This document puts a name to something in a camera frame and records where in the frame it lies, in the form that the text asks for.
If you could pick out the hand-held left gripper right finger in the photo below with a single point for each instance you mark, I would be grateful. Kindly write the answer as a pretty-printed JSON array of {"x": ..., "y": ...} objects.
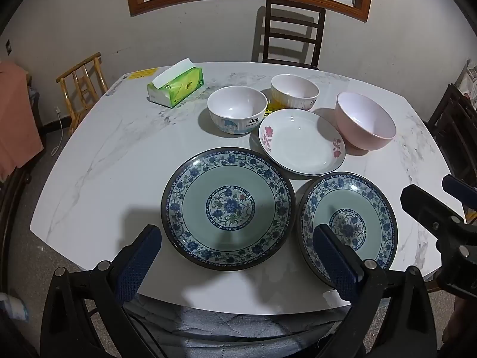
[{"x": 331, "y": 261}]

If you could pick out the white plate red flowers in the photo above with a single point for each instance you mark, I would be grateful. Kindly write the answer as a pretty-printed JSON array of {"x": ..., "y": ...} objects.
[{"x": 227, "y": 209}]

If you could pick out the dark wooden furniture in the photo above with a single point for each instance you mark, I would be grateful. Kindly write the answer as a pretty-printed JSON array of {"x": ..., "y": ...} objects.
[{"x": 11, "y": 201}]

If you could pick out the green tissue pack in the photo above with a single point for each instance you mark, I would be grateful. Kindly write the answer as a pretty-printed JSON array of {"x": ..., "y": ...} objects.
[{"x": 179, "y": 87}]

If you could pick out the small blue floral plate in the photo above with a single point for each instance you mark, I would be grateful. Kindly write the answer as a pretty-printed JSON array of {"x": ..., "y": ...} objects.
[{"x": 357, "y": 201}]

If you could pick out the white plate with pink flowers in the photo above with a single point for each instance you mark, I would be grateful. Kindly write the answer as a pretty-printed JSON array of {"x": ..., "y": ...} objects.
[{"x": 302, "y": 141}]

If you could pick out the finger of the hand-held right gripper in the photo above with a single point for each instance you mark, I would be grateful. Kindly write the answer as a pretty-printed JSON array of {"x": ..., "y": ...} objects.
[
  {"x": 428, "y": 209},
  {"x": 464, "y": 192}
]

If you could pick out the pink bowl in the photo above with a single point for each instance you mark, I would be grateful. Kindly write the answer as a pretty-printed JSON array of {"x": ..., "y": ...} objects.
[{"x": 363, "y": 119}]

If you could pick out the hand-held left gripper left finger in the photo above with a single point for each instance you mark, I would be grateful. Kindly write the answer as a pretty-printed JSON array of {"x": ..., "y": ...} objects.
[{"x": 139, "y": 257}]

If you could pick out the yellow rectangular label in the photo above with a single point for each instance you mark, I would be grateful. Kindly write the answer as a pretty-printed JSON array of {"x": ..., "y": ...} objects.
[{"x": 143, "y": 73}]

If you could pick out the white bowl with blue print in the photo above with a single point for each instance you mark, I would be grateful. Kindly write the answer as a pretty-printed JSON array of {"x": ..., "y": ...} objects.
[{"x": 236, "y": 106}]

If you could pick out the stack of newspapers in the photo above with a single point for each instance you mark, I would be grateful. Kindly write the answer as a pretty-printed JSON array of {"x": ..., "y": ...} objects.
[{"x": 470, "y": 82}]

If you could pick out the dark wall switch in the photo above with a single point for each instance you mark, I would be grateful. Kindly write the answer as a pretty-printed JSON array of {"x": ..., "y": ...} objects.
[{"x": 7, "y": 46}]

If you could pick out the dark wooden carved chair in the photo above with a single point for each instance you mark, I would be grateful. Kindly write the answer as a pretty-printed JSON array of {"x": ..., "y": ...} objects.
[{"x": 451, "y": 138}]

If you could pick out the orange cloth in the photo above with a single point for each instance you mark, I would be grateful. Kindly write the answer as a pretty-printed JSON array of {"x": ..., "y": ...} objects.
[{"x": 18, "y": 119}]

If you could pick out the bamboo chair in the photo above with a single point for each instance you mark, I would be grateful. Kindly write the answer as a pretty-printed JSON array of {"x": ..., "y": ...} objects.
[{"x": 78, "y": 68}]

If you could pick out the white bowl with yellow print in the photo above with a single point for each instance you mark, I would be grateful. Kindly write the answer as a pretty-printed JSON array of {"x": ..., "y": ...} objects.
[{"x": 294, "y": 89}]

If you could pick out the dark wooden ladder-back chair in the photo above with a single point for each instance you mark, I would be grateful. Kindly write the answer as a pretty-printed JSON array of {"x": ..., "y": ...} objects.
[{"x": 294, "y": 7}]

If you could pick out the round yellow warning sticker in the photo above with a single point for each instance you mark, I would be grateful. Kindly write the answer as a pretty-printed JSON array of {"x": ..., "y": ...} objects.
[{"x": 271, "y": 109}]

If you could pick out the grey quilted cloth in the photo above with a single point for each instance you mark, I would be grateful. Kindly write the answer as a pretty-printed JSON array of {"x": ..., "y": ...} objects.
[{"x": 231, "y": 332}]

